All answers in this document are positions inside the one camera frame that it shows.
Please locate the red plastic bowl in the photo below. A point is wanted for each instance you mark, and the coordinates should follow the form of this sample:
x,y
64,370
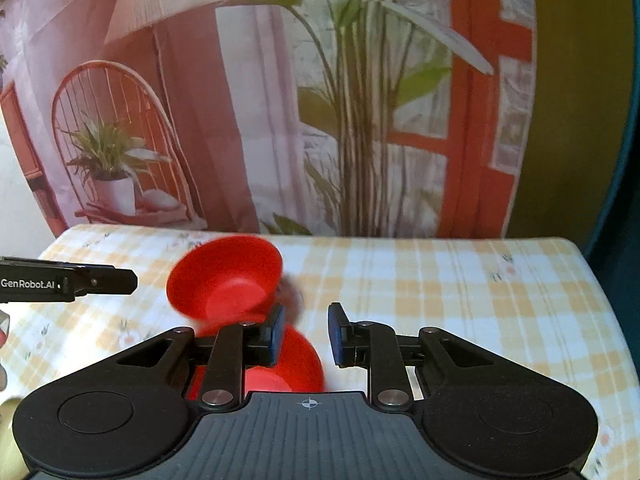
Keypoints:
x,y
220,280
295,365

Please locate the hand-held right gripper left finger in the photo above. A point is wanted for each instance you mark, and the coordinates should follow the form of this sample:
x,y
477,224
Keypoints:
x,y
274,340

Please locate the teal curtain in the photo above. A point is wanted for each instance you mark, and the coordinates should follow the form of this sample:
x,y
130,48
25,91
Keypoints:
x,y
631,110

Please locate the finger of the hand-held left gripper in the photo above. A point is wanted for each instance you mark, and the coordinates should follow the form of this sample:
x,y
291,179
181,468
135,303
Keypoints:
x,y
107,281

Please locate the yellow checkered tablecloth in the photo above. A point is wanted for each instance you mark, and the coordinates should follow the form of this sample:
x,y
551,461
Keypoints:
x,y
450,285

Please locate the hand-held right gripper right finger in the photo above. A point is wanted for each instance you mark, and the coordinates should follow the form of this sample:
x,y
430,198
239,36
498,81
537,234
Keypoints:
x,y
335,337

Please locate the printed room scene backdrop cloth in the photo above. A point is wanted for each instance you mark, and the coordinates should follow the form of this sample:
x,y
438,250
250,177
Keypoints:
x,y
240,110

